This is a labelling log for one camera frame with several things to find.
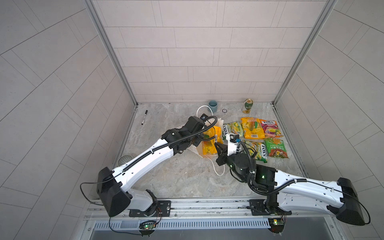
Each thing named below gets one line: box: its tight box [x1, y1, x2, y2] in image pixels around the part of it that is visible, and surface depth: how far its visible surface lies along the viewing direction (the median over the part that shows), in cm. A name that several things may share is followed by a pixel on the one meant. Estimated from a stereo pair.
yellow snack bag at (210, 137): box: [202, 126, 223, 155], surface depth 70 cm
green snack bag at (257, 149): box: [244, 140, 268, 163], surface depth 90 cm
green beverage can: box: [244, 98, 254, 110], surface depth 107 cm
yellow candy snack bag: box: [240, 117, 266, 140], surface depth 98 cm
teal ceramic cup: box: [208, 100, 218, 113], surface depth 113 cm
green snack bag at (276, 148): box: [265, 138, 289, 159], surface depth 91 cm
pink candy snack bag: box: [259, 119, 284, 139], surface depth 101 cm
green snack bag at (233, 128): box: [222, 121, 244, 140], surface depth 100 cm
